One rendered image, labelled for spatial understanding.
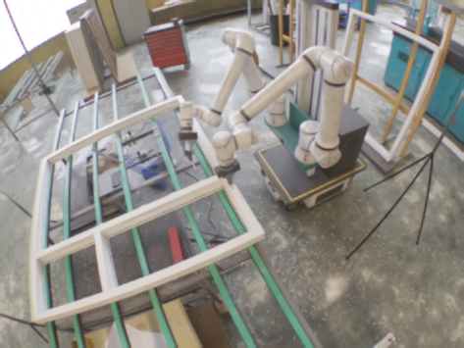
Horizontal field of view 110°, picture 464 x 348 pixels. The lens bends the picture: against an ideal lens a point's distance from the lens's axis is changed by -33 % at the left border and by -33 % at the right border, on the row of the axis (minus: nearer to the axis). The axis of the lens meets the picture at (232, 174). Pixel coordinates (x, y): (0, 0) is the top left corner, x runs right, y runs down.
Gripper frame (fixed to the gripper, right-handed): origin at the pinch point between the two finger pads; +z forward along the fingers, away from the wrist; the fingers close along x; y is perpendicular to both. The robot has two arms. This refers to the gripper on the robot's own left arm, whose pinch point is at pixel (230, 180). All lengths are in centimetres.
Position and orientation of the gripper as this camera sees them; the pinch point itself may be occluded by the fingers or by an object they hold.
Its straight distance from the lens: 135.7
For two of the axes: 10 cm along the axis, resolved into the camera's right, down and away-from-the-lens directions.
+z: 1.1, 6.3, 7.7
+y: 4.2, 6.7, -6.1
